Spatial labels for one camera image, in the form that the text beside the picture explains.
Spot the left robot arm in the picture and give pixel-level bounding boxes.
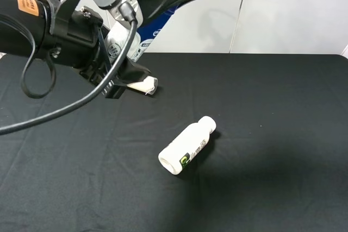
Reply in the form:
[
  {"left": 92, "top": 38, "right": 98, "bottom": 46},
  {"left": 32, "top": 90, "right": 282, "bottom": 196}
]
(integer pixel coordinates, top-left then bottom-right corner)
[{"left": 1, "top": 0, "right": 114, "bottom": 99}]

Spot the black tablecloth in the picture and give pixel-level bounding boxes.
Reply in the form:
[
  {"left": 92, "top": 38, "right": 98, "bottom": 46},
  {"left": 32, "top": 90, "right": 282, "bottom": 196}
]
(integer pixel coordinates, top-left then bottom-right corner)
[{"left": 1, "top": 53, "right": 347, "bottom": 231}]

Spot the white bottle green label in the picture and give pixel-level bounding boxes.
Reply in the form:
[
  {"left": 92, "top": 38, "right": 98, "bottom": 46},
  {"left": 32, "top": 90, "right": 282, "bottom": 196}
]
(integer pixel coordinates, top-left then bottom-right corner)
[{"left": 158, "top": 116, "right": 216, "bottom": 175}]

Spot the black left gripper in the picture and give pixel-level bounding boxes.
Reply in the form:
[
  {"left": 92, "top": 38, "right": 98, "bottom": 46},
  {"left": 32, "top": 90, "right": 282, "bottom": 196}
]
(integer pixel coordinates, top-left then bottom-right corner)
[{"left": 34, "top": 0, "right": 151, "bottom": 99}]

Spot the plain white cylinder bottle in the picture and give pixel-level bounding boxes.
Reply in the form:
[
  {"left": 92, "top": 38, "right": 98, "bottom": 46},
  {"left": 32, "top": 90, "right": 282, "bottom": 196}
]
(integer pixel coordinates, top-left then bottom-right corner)
[{"left": 127, "top": 76, "right": 158, "bottom": 95}]

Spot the blue capped yogurt bottle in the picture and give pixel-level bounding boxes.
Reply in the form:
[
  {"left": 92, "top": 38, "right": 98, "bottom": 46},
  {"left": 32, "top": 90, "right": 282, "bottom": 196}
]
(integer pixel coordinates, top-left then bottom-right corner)
[{"left": 104, "top": 7, "right": 178, "bottom": 64}]

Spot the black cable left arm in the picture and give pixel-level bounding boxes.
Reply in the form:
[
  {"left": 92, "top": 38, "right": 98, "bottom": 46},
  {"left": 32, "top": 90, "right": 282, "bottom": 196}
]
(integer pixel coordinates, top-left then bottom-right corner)
[{"left": 0, "top": 2, "right": 139, "bottom": 136}]

